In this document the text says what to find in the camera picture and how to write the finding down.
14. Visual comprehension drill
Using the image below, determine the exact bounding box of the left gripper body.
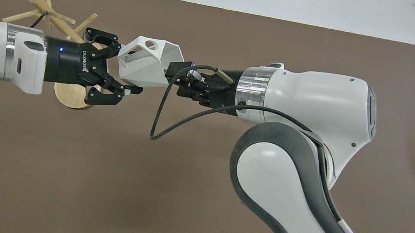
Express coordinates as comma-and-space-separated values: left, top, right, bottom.
38, 35, 108, 92

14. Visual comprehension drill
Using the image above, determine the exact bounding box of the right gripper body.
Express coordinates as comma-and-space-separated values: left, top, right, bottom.
195, 65, 246, 116

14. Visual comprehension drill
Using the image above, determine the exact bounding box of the white angular cup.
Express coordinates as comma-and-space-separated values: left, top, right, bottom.
113, 33, 187, 94

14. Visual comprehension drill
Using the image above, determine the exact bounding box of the wooden cup rack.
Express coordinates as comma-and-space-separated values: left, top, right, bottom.
0, 0, 117, 114

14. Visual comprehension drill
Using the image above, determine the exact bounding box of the black cable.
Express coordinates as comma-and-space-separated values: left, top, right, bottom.
146, 58, 347, 183
28, 8, 56, 38

